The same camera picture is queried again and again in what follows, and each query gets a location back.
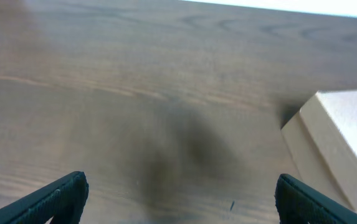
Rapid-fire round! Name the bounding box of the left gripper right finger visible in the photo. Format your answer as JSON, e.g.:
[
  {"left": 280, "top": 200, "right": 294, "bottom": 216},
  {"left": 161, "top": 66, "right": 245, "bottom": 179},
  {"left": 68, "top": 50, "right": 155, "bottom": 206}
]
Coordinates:
[{"left": 275, "top": 174, "right": 357, "bottom": 224}]

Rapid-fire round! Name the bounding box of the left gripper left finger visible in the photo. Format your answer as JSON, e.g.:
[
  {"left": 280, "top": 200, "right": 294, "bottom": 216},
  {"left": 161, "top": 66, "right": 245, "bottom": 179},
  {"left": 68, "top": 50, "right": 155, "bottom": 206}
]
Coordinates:
[{"left": 0, "top": 171, "right": 88, "bottom": 224}]

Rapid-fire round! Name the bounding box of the cardboard box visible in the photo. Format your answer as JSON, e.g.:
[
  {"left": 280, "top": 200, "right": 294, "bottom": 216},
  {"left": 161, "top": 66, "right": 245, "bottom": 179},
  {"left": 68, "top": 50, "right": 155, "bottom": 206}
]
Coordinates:
[{"left": 281, "top": 90, "right": 357, "bottom": 213}]

